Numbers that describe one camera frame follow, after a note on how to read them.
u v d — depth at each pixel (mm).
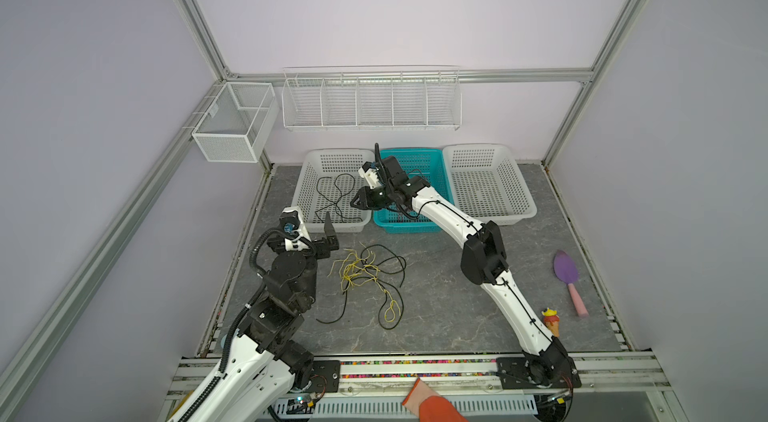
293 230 543
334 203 1074
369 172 888
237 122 983
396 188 763
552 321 791
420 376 753
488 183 1152
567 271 921
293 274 480
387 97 973
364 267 896
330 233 629
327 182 1157
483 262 640
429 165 1157
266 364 477
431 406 705
